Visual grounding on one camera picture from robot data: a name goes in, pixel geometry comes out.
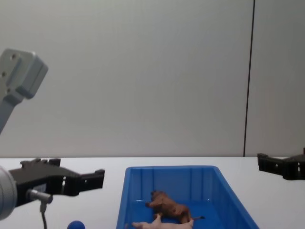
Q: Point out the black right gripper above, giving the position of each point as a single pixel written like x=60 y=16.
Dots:
x=295 y=170

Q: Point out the blue plastic bin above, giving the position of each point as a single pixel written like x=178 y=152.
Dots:
x=214 y=190

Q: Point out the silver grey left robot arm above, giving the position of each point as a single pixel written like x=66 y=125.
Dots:
x=23 y=71

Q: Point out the brown toy lion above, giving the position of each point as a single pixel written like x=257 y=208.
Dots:
x=170 y=206

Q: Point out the pink toy pig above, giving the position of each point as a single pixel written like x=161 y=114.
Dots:
x=152 y=224

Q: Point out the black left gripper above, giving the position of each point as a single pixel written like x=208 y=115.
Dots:
x=40 y=177

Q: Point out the small blue ball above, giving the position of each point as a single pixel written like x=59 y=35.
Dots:
x=76 y=225

